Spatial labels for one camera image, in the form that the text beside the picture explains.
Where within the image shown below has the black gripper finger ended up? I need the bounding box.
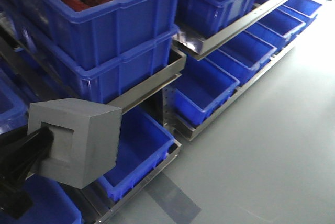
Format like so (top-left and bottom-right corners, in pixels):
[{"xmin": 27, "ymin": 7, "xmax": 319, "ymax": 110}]
[
  {"xmin": 1, "ymin": 126, "xmax": 54, "ymax": 190},
  {"xmin": 1, "ymin": 125, "xmax": 32, "ymax": 219}
]

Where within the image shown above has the gray hollow cube base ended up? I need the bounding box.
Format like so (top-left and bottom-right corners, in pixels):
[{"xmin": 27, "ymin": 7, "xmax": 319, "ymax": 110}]
[{"xmin": 28, "ymin": 98, "xmax": 122, "ymax": 189}]

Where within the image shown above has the blue bin bottom stacked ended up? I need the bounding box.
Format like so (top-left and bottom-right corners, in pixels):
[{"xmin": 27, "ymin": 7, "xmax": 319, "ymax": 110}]
[{"xmin": 22, "ymin": 25, "xmax": 179, "ymax": 103}]

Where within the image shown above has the blue bin stacked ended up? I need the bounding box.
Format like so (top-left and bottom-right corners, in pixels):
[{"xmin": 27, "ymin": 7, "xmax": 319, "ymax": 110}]
[
  {"xmin": 22, "ymin": 25, "xmax": 179, "ymax": 103},
  {"xmin": 18, "ymin": 0, "xmax": 178, "ymax": 70}
]

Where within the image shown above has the blue bin lower shelf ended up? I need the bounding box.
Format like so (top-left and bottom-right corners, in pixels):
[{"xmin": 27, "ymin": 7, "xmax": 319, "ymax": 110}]
[{"xmin": 97, "ymin": 107, "xmax": 174, "ymax": 202}]

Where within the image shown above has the blue bin top stacked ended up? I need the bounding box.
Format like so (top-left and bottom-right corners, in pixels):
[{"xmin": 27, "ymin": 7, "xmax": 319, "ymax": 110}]
[{"xmin": 18, "ymin": 0, "xmax": 178, "ymax": 70}]

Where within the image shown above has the background steel shelf rack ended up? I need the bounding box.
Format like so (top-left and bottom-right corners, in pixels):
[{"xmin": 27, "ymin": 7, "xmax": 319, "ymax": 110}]
[{"xmin": 1, "ymin": 0, "xmax": 294, "ymax": 223}]

